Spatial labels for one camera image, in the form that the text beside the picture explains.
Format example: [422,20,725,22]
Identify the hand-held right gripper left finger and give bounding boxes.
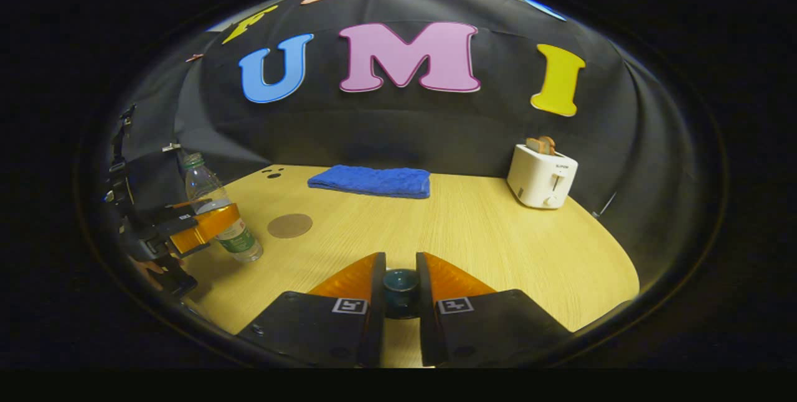
[237,251,387,368]

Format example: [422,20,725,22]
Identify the blue folded towel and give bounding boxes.
[307,164,432,199]

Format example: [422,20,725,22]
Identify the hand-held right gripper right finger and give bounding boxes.
[416,251,573,368]

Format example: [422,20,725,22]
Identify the dark teal teacup lid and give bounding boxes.
[382,268,420,320]

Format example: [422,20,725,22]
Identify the clear plastic water bottle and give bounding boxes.
[182,152,264,263]

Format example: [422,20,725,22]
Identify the round brown coaster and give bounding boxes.
[268,213,314,240]

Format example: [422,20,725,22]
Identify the white toaster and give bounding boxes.
[506,144,579,210]

